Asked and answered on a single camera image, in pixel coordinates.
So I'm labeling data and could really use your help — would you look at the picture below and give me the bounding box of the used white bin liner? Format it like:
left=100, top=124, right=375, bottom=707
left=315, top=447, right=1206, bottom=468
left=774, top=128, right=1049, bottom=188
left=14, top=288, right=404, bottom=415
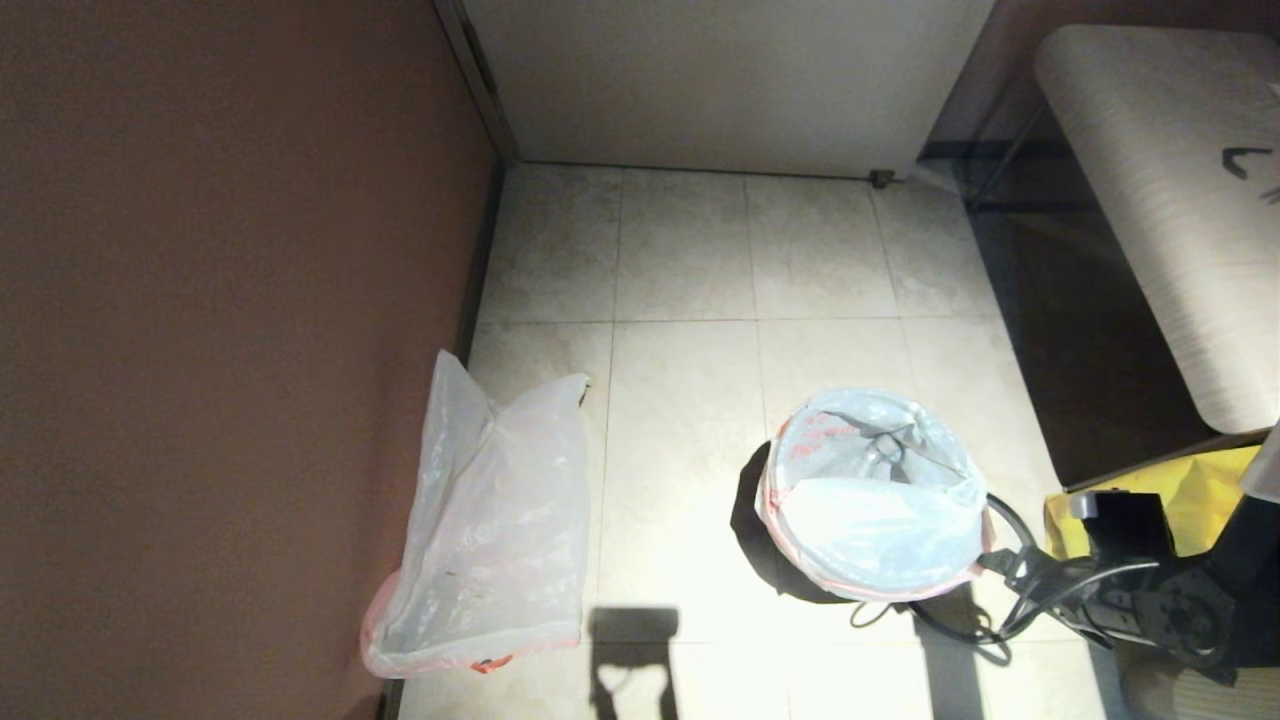
left=755, top=387, right=997, bottom=604

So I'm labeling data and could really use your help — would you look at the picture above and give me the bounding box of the fresh white plastic bag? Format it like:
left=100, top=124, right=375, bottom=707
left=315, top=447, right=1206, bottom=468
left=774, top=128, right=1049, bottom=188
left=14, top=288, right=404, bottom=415
left=360, top=348, right=592, bottom=679

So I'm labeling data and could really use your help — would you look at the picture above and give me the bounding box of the black metal bench frame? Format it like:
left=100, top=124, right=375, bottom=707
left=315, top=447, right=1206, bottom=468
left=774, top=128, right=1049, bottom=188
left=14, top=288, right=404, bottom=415
left=963, top=98, right=1057, bottom=214

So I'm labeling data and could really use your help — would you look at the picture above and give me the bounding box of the yellow bag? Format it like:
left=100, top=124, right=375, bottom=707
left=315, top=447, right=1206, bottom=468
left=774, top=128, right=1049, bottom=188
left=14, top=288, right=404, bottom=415
left=1045, top=445, right=1263, bottom=561

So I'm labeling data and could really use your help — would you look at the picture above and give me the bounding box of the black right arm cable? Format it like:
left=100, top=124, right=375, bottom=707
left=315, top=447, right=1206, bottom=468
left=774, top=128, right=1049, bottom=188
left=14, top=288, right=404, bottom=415
left=1000, top=558, right=1163, bottom=643

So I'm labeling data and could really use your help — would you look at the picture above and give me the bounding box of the grey bin rim ring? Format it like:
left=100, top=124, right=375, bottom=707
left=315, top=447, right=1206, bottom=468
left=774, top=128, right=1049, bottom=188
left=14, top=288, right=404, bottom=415
left=905, top=494, right=1043, bottom=643

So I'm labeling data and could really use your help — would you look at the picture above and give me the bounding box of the grey door frame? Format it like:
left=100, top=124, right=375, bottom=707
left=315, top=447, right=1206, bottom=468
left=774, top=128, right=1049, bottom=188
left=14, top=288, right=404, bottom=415
left=432, top=0, right=522, bottom=167

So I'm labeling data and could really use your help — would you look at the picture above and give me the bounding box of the white door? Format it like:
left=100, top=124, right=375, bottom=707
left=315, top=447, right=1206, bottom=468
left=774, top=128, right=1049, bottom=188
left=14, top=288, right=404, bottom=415
left=460, top=0, right=997, bottom=182

